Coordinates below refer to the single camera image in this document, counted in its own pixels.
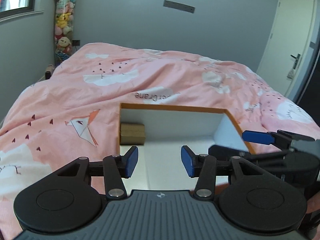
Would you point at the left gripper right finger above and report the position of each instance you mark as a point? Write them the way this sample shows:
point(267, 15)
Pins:
point(193, 163)

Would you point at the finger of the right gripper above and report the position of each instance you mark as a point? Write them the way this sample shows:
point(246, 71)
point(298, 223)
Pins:
point(265, 138)
point(225, 153)

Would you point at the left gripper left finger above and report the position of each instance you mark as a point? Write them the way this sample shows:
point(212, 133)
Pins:
point(122, 166)

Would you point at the white bedroom door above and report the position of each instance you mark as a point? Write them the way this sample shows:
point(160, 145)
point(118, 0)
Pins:
point(291, 33)

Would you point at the small brown cardboard box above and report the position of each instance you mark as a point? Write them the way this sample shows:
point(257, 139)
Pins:
point(132, 134)

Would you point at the orange cardboard box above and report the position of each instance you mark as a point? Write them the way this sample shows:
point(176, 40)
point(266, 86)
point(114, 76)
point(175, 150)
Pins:
point(167, 129)

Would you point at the pink patterned duvet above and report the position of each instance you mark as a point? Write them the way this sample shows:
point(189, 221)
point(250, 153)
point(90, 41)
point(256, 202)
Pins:
point(76, 112)

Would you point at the tall plush toy tube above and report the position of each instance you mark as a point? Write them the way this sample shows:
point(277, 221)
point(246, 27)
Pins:
point(63, 29)

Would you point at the black door handle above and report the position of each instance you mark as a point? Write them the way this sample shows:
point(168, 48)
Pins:
point(296, 58)

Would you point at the black wall socket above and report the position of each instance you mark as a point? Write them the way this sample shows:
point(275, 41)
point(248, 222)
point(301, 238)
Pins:
point(75, 43)

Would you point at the grey wall plate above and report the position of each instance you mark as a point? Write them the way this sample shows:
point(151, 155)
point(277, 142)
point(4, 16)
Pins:
point(178, 6)

